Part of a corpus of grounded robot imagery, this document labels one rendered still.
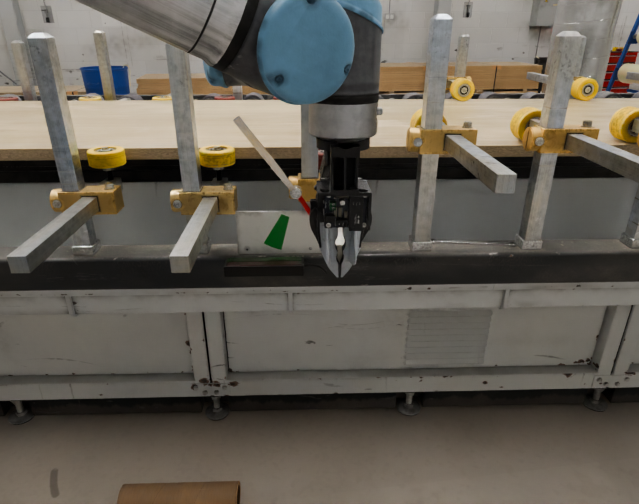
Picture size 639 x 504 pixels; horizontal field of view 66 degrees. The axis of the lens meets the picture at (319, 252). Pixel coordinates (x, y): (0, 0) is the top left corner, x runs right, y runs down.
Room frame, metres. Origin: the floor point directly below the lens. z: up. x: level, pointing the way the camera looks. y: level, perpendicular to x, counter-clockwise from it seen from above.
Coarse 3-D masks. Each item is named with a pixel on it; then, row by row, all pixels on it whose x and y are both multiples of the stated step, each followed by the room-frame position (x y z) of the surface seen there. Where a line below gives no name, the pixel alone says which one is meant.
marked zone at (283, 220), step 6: (282, 216) 0.98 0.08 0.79; (276, 222) 0.98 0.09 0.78; (282, 222) 0.98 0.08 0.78; (276, 228) 0.98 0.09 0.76; (282, 228) 0.98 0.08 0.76; (270, 234) 0.98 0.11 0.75; (276, 234) 0.98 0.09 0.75; (282, 234) 0.98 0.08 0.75; (270, 240) 0.98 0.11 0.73; (276, 240) 0.98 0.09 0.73; (282, 240) 0.98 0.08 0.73; (270, 246) 0.98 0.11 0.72; (276, 246) 0.98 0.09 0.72
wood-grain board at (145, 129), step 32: (0, 128) 1.38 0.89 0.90; (32, 128) 1.38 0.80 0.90; (96, 128) 1.38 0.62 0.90; (128, 128) 1.38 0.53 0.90; (160, 128) 1.38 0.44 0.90; (224, 128) 1.38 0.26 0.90; (256, 128) 1.38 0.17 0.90; (288, 128) 1.38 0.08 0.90; (384, 128) 1.38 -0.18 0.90; (480, 128) 1.38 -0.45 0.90; (608, 128) 1.38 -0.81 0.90; (0, 160) 1.13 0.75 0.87
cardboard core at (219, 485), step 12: (120, 492) 0.87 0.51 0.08; (132, 492) 0.87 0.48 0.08; (144, 492) 0.87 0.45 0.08; (156, 492) 0.87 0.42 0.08; (168, 492) 0.87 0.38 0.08; (180, 492) 0.87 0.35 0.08; (192, 492) 0.87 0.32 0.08; (204, 492) 0.87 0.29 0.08; (216, 492) 0.87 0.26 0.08; (228, 492) 0.87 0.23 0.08; (240, 492) 0.92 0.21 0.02
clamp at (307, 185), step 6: (300, 174) 1.02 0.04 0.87; (318, 174) 1.02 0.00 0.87; (294, 180) 1.00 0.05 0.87; (300, 180) 0.99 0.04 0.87; (306, 180) 0.99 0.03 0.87; (312, 180) 0.99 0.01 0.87; (300, 186) 0.99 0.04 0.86; (306, 186) 0.99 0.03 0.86; (312, 186) 0.99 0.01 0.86; (306, 192) 0.99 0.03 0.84; (312, 192) 0.99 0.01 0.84; (306, 198) 0.99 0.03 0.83; (312, 198) 0.99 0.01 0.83
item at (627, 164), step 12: (576, 144) 0.96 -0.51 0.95; (588, 144) 0.92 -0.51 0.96; (600, 144) 0.91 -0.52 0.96; (588, 156) 0.91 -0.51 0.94; (600, 156) 0.88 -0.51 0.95; (612, 156) 0.84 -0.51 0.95; (624, 156) 0.82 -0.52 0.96; (636, 156) 0.82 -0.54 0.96; (612, 168) 0.83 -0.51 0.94; (624, 168) 0.80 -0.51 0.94; (636, 168) 0.77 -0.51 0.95; (636, 180) 0.77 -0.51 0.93
